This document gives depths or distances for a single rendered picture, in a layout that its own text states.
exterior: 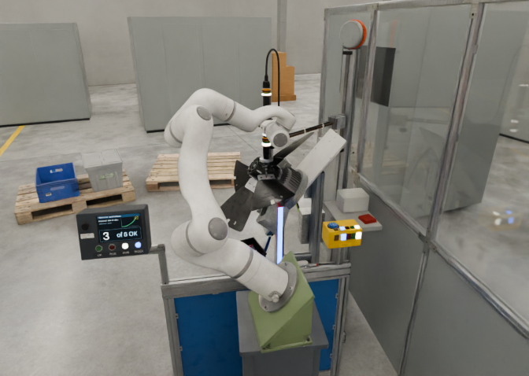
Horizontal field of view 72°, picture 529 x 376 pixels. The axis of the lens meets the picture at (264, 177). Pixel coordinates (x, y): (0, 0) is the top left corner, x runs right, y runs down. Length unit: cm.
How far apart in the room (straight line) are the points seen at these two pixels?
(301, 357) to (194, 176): 73
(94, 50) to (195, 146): 1261
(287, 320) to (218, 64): 643
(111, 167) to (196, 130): 334
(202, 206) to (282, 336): 51
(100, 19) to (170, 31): 677
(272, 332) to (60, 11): 1307
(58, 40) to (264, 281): 783
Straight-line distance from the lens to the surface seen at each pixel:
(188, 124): 122
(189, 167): 121
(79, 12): 1376
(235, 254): 121
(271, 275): 128
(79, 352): 285
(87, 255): 164
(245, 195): 201
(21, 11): 1393
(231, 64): 743
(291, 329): 131
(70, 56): 869
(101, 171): 454
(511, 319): 162
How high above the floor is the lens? 194
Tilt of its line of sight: 23 degrees down
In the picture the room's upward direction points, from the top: straight up
